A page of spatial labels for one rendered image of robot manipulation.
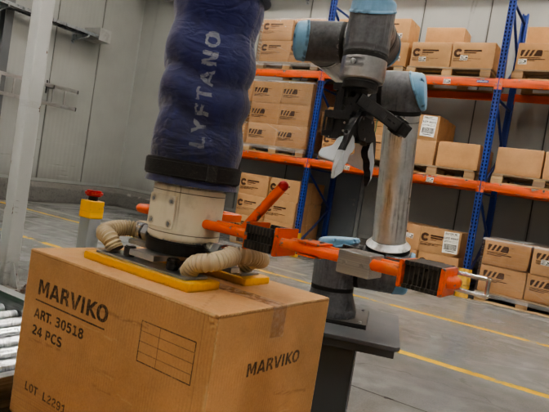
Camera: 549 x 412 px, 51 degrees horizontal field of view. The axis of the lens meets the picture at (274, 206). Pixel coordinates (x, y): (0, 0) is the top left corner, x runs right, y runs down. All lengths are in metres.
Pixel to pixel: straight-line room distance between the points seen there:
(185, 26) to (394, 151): 0.82
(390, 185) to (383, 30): 0.80
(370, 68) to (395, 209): 0.83
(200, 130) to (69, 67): 11.48
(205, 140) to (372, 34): 0.42
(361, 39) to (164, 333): 0.68
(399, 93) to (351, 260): 0.83
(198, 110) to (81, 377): 0.63
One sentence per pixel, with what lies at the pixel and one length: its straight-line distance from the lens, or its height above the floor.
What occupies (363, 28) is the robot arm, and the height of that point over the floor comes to 1.51.
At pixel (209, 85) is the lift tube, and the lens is 1.29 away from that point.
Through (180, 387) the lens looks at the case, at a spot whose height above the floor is 0.79.
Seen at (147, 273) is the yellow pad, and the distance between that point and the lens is 1.26.
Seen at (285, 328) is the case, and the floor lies 0.89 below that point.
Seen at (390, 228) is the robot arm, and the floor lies 1.10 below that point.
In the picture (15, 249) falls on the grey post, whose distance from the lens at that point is 4.95.
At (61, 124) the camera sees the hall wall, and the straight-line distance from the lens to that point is 12.64.
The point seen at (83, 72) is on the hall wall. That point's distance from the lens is 12.95.
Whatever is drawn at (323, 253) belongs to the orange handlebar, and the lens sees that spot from 1.12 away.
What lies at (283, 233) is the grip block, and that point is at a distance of 1.18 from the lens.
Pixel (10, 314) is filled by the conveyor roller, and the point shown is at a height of 0.54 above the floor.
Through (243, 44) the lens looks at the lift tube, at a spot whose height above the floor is 1.49.
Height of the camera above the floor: 1.20
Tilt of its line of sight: 3 degrees down
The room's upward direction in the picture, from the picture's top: 9 degrees clockwise
